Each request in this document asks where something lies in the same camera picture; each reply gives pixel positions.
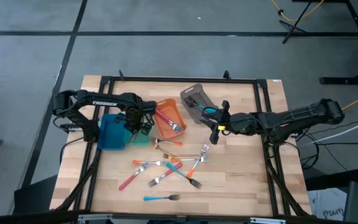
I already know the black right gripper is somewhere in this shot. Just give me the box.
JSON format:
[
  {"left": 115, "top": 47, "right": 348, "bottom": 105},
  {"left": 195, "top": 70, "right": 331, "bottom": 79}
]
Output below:
[{"left": 201, "top": 100, "right": 262, "bottom": 146}]

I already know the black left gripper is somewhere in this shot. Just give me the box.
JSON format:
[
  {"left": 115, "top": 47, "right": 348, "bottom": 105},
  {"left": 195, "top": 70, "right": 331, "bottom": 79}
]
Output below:
[{"left": 114, "top": 100, "right": 158, "bottom": 136}]

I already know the black fork blue handle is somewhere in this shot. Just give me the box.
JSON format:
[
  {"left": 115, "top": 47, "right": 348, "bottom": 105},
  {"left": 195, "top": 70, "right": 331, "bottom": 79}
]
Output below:
[
  {"left": 197, "top": 105, "right": 218, "bottom": 115},
  {"left": 186, "top": 95, "right": 205, "bottom": 110},
  {"left": 165, "top": 162, "right": 203, "bottom": 190},
  {"left": 143, "top": 194, "right": 181, "bottom": 202}
]

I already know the silver fork pink handle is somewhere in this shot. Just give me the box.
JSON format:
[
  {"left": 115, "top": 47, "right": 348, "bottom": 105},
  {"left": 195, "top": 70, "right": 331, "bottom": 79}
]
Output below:
[
  {"left": 147, "top": 162, "right": 183, "bottom": 188},
  {"left": 155, "top": 108, "right": 185, "bottom": 131},
  {"left": 117, "top": 161, "right": 150, "bottom": 192},
  {"left": 154, "top": 111, "right": 181, "bottom": 134}
]

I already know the teal translucent plastic bin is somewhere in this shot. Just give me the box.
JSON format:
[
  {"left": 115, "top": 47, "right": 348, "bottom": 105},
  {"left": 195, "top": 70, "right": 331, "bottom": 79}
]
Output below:
[{"left": 126, "top": 132, "right": 151, "bottom": 147}]

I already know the blue translucent plastic bin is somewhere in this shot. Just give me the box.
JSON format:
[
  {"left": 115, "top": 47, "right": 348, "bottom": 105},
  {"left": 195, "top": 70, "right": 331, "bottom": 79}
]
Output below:
[{"left": 97, "top": 113, "right": 131, "bottom": 151}]

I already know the grey translucent plastic bin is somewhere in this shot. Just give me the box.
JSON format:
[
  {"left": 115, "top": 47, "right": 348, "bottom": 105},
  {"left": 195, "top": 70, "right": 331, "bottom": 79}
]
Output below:
[{"left": 180, "top": 83, "right": 219, "bottom": 124}]

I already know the orange plastic bin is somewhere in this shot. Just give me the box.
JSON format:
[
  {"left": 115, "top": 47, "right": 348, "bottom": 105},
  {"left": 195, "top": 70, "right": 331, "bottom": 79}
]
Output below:
[{"left": 154, "top": 98, "right": 188, "bottom": 140}]

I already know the black tripod stand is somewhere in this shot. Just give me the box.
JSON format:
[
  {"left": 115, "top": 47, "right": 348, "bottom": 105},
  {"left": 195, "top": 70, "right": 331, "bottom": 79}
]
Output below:
[{"left": 278, "top": 0, "right": 326, "bottom": 44}]

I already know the black desk leg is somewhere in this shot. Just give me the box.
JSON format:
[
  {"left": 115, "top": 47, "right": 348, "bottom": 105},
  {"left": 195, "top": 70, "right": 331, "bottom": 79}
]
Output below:
[{"left": 318, "top": 0, "right": 358, "bottom": 85}]

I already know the black floor box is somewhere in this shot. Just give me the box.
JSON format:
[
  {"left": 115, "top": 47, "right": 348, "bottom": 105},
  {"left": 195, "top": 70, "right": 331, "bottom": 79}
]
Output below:
[{"left": 12, "top": 174, "right": 58, "bottom": 215}]

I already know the cardboard box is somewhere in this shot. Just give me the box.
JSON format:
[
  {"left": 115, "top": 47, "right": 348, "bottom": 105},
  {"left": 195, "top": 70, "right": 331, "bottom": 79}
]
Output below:
[{"left": 308, "top": 187, "right": 349, "bottom": 222}]

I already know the black table frame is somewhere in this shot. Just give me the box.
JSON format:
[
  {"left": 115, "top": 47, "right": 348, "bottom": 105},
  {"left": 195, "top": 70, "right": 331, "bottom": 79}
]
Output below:
[{"left": 54, "top": 70, "right": 312, "bottom": 218}]

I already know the silver bracket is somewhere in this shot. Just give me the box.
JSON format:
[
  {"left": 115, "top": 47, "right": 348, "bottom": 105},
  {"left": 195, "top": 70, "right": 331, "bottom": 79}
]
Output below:
[
  {"left": 249, "top": 217, "right": 287, "bottom": 224},
  {"left": 78, "top": 213, "right": 114, "bottom": 224}
]

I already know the white cable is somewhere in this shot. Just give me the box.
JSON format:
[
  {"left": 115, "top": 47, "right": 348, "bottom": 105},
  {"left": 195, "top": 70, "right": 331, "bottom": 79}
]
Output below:
[{"left": 303, "top": 113, "right": 358, "bottom": 146}]

